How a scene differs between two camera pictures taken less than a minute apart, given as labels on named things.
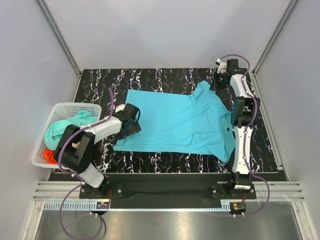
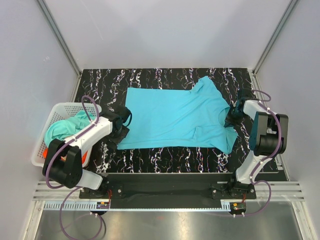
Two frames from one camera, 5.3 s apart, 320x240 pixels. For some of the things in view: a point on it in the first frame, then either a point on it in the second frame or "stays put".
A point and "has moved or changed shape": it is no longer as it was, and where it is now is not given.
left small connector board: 101,205 stays put
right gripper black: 219,81 to 231,118
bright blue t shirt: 171,122 has moved or changed shape
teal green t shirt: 54,131 stays put
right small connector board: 238,207 stays put
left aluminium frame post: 60,37 stays put
